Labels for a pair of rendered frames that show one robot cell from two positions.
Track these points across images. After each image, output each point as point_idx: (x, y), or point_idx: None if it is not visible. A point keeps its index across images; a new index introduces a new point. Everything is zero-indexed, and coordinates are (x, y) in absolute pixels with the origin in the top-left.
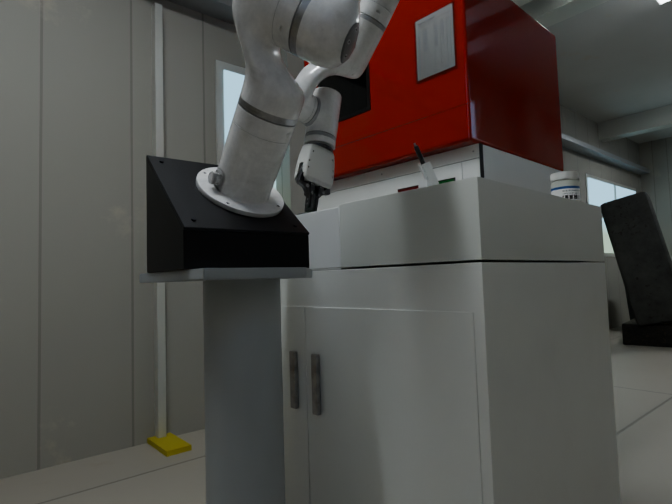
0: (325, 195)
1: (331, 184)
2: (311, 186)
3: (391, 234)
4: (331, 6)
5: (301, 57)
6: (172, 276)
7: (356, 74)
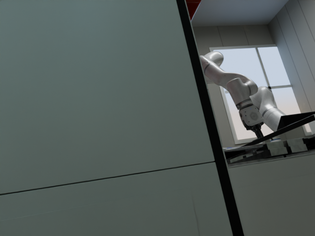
0: (249, 129)
1: (244, 126)
2: (257, 127)
3: None
4: None
5: None
6: None
7: (221, 85)
